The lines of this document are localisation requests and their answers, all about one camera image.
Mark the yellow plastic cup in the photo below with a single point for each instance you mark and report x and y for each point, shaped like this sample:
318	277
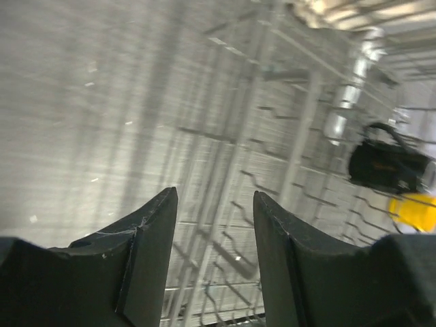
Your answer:
415	210

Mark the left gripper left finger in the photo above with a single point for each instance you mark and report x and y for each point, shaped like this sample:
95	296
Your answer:
113	277

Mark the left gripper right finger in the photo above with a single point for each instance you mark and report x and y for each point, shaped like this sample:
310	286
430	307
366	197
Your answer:
310	278

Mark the beige cloth garment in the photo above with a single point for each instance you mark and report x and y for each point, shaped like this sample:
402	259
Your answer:
359	15

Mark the black mug cream inside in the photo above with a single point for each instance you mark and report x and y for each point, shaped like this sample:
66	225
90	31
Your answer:
391	168

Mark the grey wire dish rack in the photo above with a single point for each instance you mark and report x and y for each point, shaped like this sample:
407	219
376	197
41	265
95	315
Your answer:
251	118

